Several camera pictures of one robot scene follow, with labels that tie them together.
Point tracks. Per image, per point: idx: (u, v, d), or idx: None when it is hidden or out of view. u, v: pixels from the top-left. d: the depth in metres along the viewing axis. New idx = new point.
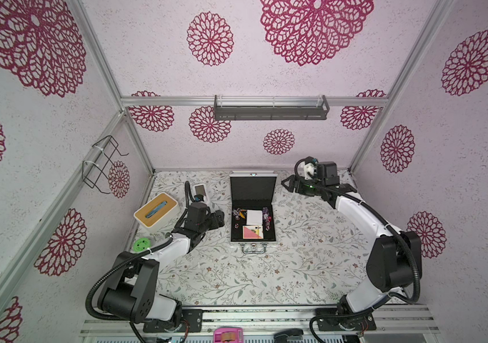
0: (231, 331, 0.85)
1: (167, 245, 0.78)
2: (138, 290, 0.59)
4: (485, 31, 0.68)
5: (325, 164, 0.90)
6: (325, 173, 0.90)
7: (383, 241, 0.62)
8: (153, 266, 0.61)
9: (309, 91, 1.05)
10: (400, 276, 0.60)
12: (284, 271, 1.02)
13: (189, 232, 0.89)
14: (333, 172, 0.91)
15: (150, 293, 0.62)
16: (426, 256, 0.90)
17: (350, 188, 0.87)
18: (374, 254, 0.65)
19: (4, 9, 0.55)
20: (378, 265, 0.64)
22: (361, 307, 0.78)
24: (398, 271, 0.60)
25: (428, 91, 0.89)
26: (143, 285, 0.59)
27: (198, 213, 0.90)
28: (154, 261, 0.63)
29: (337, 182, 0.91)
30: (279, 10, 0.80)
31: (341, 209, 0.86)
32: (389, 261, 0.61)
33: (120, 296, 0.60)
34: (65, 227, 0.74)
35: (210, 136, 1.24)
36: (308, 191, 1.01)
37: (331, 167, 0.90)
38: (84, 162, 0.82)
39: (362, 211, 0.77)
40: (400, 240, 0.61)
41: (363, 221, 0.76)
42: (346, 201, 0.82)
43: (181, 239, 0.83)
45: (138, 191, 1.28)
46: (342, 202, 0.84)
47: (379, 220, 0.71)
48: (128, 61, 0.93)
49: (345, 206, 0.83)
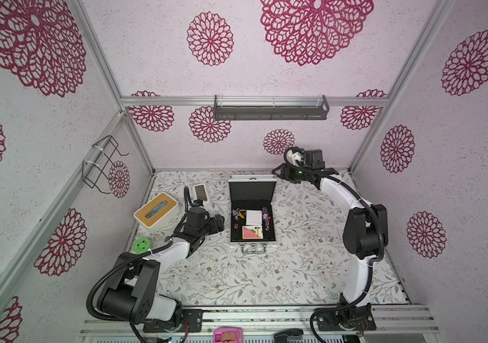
0: (231, 331, 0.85)
1: (167, 246, 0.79)
2: (138, 290, 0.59)
4: (485, 31, 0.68)
5: (311, 151, 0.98)
6: (311, 158, 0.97)
7: (354, 211, 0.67)
8: (155, 266, 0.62)
9: (309, 90, 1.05)
10: (369, 242, 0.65)
12: (284, 271, 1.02)
13: (188, 236, 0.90)
14: (318, 158, 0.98)
15: (151, 294, 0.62)
16: (426, 256, 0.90)
17: (333, 171, 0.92)
18: (347, 223, 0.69)
19: (4, 9, 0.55)
20: (350, 234, 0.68)
22: (356, 295, 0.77)
24: (368, 238, 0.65)
25: (428, 91, 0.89)
26: (144, 286, 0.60)
27: (197, 216, 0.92)
28: (156, 262, 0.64)
29: (324, 167, 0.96)
30: (279, 10, 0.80)
31: (324, 190, 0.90)
32: (359, 229, 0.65)
33: (119, 297, 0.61)
34: (65, 227, 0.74)
35: (210, 136, 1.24)
36: (295, 177, 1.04)
37: (317, 153, 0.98)
38: (84, 162, 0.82)
39: (341, 189, 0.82)
40: (370, 211, 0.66)
41: (341, 197, 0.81)
42: (329, 181, 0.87)
43: (181, 243, 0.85)
45: (138, 191, 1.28)
46: (325, 183, 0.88)
47: (355, 196, 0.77)
48: (128, 62, 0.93)
49: (327, 185, 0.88)
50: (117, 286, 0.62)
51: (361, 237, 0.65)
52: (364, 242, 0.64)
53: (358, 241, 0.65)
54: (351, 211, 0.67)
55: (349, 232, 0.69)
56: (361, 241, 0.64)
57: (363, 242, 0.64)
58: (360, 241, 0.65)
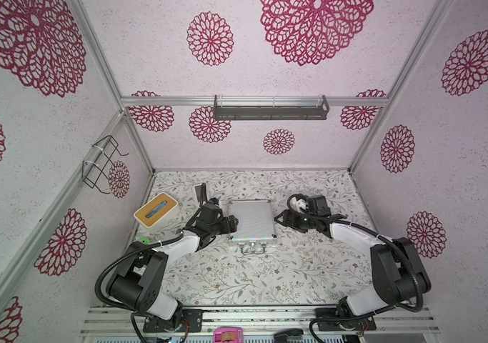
0: (231, 331, 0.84)
1: (177, 240, 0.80)
2: (145, 281, 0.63)
4: (485, 31, 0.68)
5: (315, 199, 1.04)
6: (316, 204, 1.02)
7: (381, 252, 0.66)
8: (163, 259, 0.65)
9: (309, 90, 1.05)
10: (404, 285, 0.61)
12: (284, 271, 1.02)
13: (198, 230, 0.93)
14: (322, 205, 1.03)
15: (156, 284, 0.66)
16: (426, 256, 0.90)
17: (341, 216, 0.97)
18: (376, 266, 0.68)
19: (4, 9, 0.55)
20: (381, 276, 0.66)
22: (362, 309, 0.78)
24: (401, 279, 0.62)
25: (428, 91, 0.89)
26: (152, 276, 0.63)
27: (211, 211, 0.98)
28: (164, 254, 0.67)
29: (329, 213, 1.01)
30: (279, 10, 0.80)
31: (336, 236, 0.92)
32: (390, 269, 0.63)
33: (127, 286, 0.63)
34: (65, 227, 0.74)
35: (210, 136, 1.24)
36: (301, 224, 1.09)
37: (321, 200, 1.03)
38: (84, 162, 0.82)
39: (354, 230, 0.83)
40: (394, 247, 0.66)
41: (356, 238, 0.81)
42: (338, 224, 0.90)
43: (190, 236, 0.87)
45: (138, 191, 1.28)
46: (335, 228, 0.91)
47: (371, 234, 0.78)
48: (128, 62, 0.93)
49: (338, 229, 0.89)
50: (126, 274, 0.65)
51: (394, 279, 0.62)
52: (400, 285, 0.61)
53: (392, 284, 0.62)
54: (374, 251, 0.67)
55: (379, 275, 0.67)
56: (396, 285, 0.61)
57: (396, 284, 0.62)
58: (394, 283, 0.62)
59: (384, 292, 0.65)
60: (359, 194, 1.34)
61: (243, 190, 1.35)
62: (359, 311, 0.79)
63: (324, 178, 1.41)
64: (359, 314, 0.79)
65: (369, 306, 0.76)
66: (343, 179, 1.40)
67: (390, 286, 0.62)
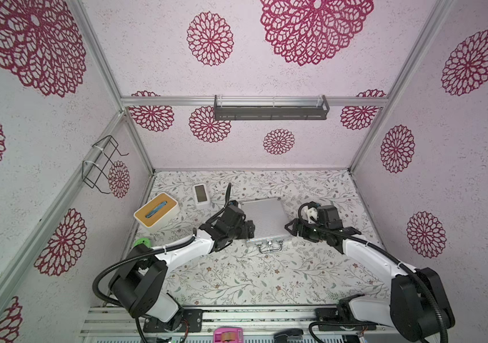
0: (231, 331, 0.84)
1: (184, 246, 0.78)
2: (140, 287, 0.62)
4: (485, 31, 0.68)
5: (326, 209, 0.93)
6: (327, 215, 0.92)
7: (401, 284, 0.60)
8: (160, 271, 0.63)
9: (309, 90, 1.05)
10: (428, 322, 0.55)
12: (284, 271, 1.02)
13: (219, 232, 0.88)
14: (334, 216, 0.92)
15: (155, 291, 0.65)
16: (427, 256, 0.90)
17: (354, 231, 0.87)
18: (395, 297, 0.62)
19: (3, 9, 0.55)
20: (401, 309, 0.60)
22: (365, 317, 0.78)
24: (424, 315, 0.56)
25: (428, 91, 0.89)
26: (147, 286, 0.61)
27: (235, 215, 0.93)
28: (163, 265, 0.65)
29: (341, 226, 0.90)
30: (279, 10, 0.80)
31: (349, 254, 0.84)
32: (411, 304, 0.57)
33: (125, 287, 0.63)
34: (65, 227, 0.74)
35: (210, 136, 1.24)
36: (311, 235, 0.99)
37: (334, 211, 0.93)
38: (84, 162, 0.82)
39: (371, 254, 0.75)
40: (416, 279, 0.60)
41: (375, 263, 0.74)
42: (353, 243, 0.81)
43: (203, 239, 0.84)
45: (138, 191, 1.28)
46: (349, 245, 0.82)
47: (391, 261, 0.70)
48: (128, 62, 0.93)
49: (353, 247, 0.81)
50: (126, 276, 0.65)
51: (416, 314, 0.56)
52: (421, 321, 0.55)
53: (414, 320, 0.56)
54: (395, 282, 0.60)
55: (399, 308, 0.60)
56: (416, 320, 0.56)
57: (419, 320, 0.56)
58: (416, 319, 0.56)
59: (406, 327, 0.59)
60: (359, 194, 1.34)
61: (243, 190, 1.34)
62: (361, 318, 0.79)
63: (324, 178, 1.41)
64: (360, 319, 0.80)
65: (374, 318, 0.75)
66: (343, 179, 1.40)
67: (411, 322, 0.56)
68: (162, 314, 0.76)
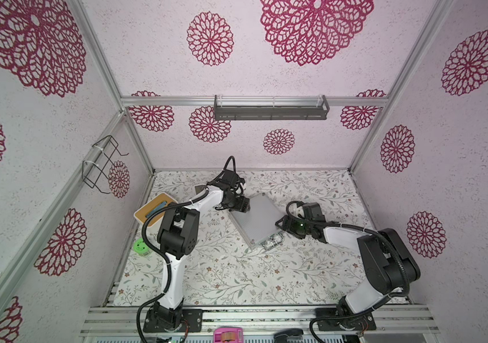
0: (231, 331, 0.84)
1: (203, 196, 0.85)
2: (188, 231, 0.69)
4: (485, 31, 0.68)
5: (310, 205, 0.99)
6: (311, 210, 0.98)
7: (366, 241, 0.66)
8: (196, 215, 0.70)
9: (309, 90, 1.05)
10: (394, 271, 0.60)
12: (284, 271, 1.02)
13: (225, 184, 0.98)
14: (318, 211, 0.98)
15: (195, 235, 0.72)
16: (426, 256, 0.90)
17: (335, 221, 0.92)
18: (364, 257, 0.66)
19: (3, 9, 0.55)
20: (371, 266, 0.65)
22: (362, 308, 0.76)
24: (389, 266, 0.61)
25: (428, 91, 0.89)
26: (188, 228, 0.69)
27: (235, 174, 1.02)
28: (196, 212, 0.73)
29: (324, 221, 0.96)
30: (279, 10, 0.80)
31: (331, 241, 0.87)
32: (377, 256, 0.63)
33: (171, 235, 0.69)
34: (65, 227, 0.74)
35: (210, 136, 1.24)
36: (298, 231, 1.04)
37: (316, 206, 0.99)
38: (84, 162, 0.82)
39: (344, 229, 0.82)
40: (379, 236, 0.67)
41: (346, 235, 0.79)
42: (331, 228, 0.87)
43: (215, 190, 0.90)
45: (138, 191, 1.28)
46: (329, 231, 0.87)
47: (359, 230, 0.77)
48: (128, 62, 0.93)
49: (331, 233, 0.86)
50: (169, 226, 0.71)
51: (383, 265, 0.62)
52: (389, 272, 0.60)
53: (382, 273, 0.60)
54: (361, 241, 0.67)
55: (369, 265, 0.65)
56: (384, 272, 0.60)
57: (385, 269, 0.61)
58: (384, 271, 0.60)
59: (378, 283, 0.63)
60: (359, 194, 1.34)
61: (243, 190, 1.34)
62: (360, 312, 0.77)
63: (324, 178, 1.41)
64: (357, 311, 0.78)
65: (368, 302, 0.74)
66: (343, 179, 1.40)
67: (380, 274, 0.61)
68: (171, 295, 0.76)
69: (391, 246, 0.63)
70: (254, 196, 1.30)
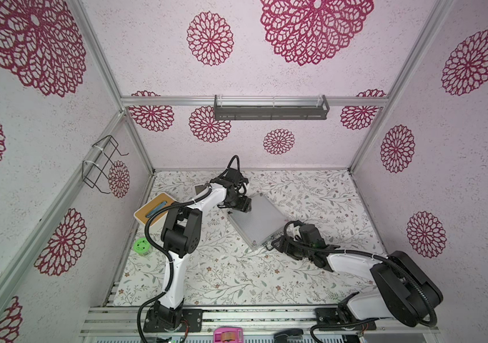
0: (231, 331, 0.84)
1: (206, 196, 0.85)
2: (191, 230, 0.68)
4: (485, 31, 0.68)
5: (308, 230, 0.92)
6: (309, 236, 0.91)
7: (380, 271, 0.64)
8: (198, 215, 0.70)
9: (309, 90, 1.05)
10: (415, 300, 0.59)
12: (284, 271, 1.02)
13: (228, 181, 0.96)
14: (316, 236, 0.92)
15: (197, 233, 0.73)
16: (426, 256, 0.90)
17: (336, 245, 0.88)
18: (382, 288, 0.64)
19: (3, 9, 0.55)
20: (391, 297, 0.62)
22: (365, 315, 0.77)
24: (410, 295, 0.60)
25: (428, 91, 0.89)
26: (191, 228, 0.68)
27: (238, 173, 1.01)
28: (198, 211, 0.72)
29: (324, 244, 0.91)
30: (279, 9, 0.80)
31: (337, 268, 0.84)
32: (396, 286, 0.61)
33: (175, 234, 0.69)
34: (65, 227, 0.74)
35: (210, 136, 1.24)
36: (296, 253, 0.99)
37: (314, 231, 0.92)
38: (84, 162, 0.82)
39: (349, 256, 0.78)
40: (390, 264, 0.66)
41: (355, 263, 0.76)
42: (335, 256, 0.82)
43: (218, 189, 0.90)
45: (138, 191, 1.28)
46: (334, 260, 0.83)
47: (367, 256, 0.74)
48: (128, 62, 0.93)
49: (336, 261, 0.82)
50: (173, 225, 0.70)
51: (404, 296, 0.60)
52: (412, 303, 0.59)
53: (408, 305, 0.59)
54: (376, 272, 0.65)
55: (387, 296, 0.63)
56: (409, 304, 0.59)
57: (407, 301, 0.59)
58: (408, 304, 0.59)
59: (402, 314, 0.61)
60: (359, 194, 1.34)
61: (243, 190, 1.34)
62: (361, 316, 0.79)
63: (324, 178, 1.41)
64: (361, 318, 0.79)
65: (373, 313, 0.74)
66: (343, 179, 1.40)
67: (404, 306, 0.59)
68: (172, 297, 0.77)
69: (406, 274, 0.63)
70: (254, 196, 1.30)
